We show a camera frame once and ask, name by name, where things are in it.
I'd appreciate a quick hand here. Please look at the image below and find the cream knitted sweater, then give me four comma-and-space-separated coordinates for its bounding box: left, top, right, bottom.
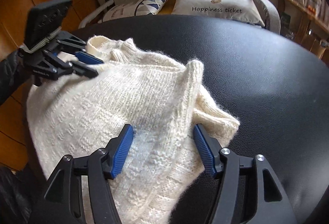
27, 36, 240, 223

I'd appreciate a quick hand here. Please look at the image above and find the black jacket forearm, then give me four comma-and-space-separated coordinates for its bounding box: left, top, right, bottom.
0, 50, 31, 105

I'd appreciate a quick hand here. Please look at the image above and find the triangle pattern pillow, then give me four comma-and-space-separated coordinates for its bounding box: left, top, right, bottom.
99, 0, 167, 23

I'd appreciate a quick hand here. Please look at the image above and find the deer print white pillow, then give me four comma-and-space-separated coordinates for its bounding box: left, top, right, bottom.
172, 0, 265, 27

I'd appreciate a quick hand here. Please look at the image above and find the wooden shelf with clutter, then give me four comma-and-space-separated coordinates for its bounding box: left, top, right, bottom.
278, 0, 328, 66

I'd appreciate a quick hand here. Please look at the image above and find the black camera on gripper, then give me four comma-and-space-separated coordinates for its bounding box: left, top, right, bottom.
21, 0, 72, 53

